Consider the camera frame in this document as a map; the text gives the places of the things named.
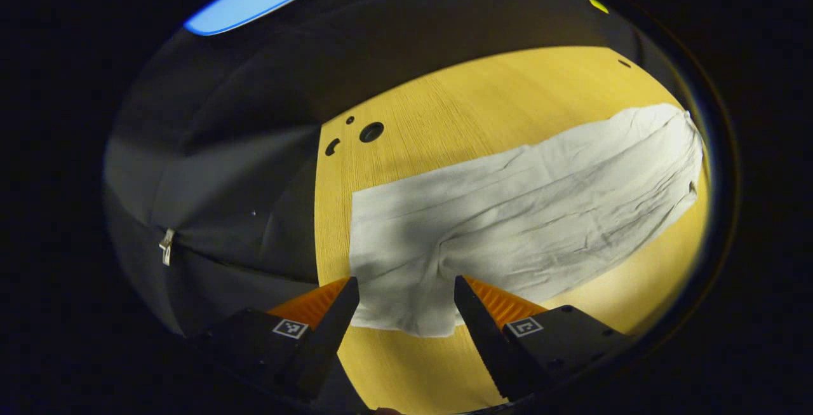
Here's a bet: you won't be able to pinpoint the white jeans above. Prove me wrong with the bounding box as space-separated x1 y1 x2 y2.
348 104 704 338

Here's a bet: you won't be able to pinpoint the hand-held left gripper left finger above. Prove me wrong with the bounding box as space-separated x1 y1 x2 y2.
189 276 361 403

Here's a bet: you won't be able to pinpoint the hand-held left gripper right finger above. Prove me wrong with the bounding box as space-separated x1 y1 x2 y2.
453 275 635 403

